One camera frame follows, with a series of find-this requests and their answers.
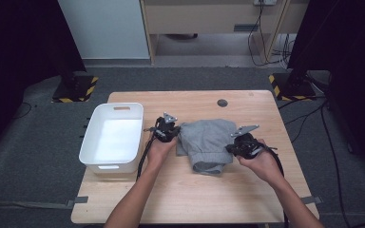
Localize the white cabinet panel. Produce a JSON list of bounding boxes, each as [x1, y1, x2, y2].
[[59, 0, 150, 60]]

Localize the left hand-held gripper black cable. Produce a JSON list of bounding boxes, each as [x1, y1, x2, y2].
[[136, 139, 155, 181]]

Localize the light wooden desk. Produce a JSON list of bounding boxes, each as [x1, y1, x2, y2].
[[139, 0, 310, 66]]

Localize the white plastic bin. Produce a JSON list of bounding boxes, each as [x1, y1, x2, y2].
[[78, 102, 144, 175]]

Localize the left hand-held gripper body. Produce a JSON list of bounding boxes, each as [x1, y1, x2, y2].
[[144, 111, 182, 143]]

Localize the right hand-held gripper black cable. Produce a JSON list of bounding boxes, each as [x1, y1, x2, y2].
[[262, 143, 290, 228]]

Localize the person's right hand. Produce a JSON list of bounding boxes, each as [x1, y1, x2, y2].
[[236, 139, 285, 186]]

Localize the long black floor cable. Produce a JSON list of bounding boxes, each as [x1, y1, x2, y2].
[[319, 99, 354, 228]]

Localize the black curtain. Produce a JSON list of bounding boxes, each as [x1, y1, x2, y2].
[[0, 0, 88, 160], [286, 0, 365, 179]]

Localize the white power strip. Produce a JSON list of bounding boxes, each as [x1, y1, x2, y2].
[[254, 0, 278, 7]]

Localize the thin black floor cable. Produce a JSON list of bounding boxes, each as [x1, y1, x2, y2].
[[12, 102, 33, 120]]

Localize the person's left hand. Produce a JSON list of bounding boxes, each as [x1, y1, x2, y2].
[[145, 137, 179, 169]]

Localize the hand-held gripper black cable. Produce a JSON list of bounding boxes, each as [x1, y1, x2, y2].
[[262, 143, 290, 228], [136, 139, 155, 181]]

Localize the black floor tape marks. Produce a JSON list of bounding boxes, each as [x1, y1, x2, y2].
[[79, 117, 91, 139]]

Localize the black hanging cable bundle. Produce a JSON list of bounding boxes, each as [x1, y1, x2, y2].
[[247, 1, 289, 67]]

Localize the grey pants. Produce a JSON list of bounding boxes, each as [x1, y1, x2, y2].
[[175, 118, 238, 176]]

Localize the black stand with striped base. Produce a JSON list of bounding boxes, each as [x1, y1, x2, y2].
[[51, 63, 99, 104], [268, 67, 317, 102]]

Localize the grey tape strip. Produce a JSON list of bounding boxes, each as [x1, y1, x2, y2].
[[300, 196, 323, 205], [66, 196, 89, 209]]

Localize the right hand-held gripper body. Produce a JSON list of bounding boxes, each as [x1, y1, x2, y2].
[[225, 124, 279, 159]]

